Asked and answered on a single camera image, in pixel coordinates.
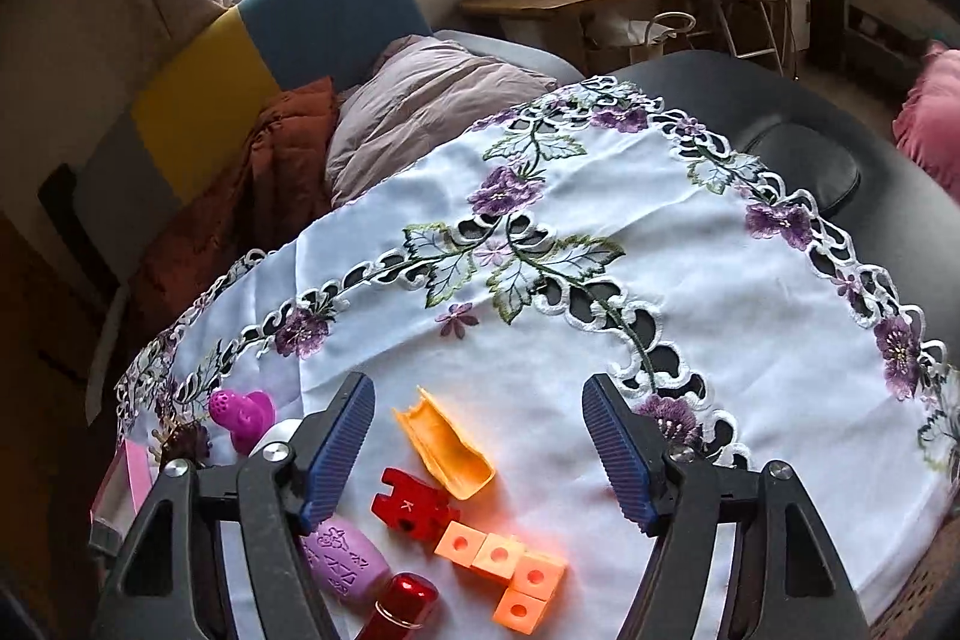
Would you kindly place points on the white embroidered floral tablecloth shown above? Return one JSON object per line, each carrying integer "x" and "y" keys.
{"x": 675, "y": 250}

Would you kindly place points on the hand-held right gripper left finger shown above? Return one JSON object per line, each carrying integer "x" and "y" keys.
{"x": 341, "y": 452}

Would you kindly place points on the orange plastic scoop toy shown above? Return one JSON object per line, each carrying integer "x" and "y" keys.
{"x": 450, "y": 452}

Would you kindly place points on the black leather cushion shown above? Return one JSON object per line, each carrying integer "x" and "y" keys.
{"x": 802, "y": 168}

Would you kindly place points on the purple oval embossed toy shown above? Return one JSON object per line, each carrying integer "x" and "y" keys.
{"x": 349, "y": 561}

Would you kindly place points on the magenta perforated toy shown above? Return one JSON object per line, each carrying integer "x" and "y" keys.
{"x": 240, "y": 419}

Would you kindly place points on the pink cushion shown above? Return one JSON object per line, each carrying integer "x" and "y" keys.
{"x": 934, "y": 115}

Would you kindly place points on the blue yellow grey headboard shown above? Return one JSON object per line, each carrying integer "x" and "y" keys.
{"x": 330, "y": 10}

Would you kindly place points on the black padded table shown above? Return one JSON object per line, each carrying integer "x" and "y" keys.
{"x": 825, "y": 108}

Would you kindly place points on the pink box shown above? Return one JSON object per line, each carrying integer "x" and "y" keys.
{"x": 131, "y": 482}

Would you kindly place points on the pale pink pillow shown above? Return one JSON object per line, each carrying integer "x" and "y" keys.
{"x": 427, "y": 100}

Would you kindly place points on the red puzzle block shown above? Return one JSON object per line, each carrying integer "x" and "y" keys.
{"x": 405, "y": 506}

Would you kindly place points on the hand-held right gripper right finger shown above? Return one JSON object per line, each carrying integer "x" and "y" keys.
{"x": 615, "y": 452}

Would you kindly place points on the orange linked cubes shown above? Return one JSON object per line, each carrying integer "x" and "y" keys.
{"x": 499, "y": 554}

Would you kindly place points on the rust orange blanket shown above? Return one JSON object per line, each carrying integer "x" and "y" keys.
{"x": 255, "y": 175}

